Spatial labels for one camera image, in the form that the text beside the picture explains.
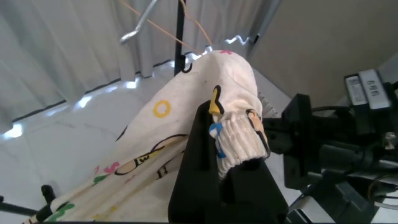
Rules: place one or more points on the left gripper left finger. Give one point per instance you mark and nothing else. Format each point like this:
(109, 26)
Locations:
(196, 180)

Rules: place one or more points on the black clothes rack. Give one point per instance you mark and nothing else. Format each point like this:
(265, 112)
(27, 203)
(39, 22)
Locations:
(179, 37)

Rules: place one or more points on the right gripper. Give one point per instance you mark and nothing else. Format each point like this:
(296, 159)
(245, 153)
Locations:
(298, 140)

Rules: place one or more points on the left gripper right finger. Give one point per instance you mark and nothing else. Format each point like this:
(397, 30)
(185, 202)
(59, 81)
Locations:
(258, 193)

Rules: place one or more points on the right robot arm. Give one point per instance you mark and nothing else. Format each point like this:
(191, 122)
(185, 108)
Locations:
(351, 199)

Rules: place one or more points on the cream printed garment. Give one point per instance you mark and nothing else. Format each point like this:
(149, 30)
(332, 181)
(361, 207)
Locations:
(186, 87)

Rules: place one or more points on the white curtain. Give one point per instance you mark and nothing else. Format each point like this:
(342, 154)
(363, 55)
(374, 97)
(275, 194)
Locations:
(62, 46)

